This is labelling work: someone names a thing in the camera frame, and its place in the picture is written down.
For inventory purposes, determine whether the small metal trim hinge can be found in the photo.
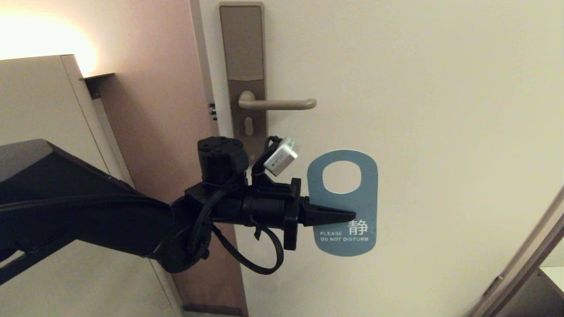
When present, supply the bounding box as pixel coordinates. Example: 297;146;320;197
484;276;505;298

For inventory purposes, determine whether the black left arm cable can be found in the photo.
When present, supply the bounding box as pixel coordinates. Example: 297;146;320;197
211;225;285;276

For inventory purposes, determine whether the blue and white door hanger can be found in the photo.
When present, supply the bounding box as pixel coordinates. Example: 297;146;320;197
307;150;378;257

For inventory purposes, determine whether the dark grey baseboard strip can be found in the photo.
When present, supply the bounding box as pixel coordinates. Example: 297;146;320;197
183;304;243;316

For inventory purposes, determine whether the white door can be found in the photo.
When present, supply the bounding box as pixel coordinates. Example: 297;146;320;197
199;0;564;317

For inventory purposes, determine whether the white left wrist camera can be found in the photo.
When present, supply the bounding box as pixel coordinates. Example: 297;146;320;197
263;137;299;177

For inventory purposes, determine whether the bronze door lock plate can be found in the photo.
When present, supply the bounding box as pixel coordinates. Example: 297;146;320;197
219;2;267;164

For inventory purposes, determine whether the bronze door handle lever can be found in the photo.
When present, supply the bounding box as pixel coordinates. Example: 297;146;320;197
238;91;317;111

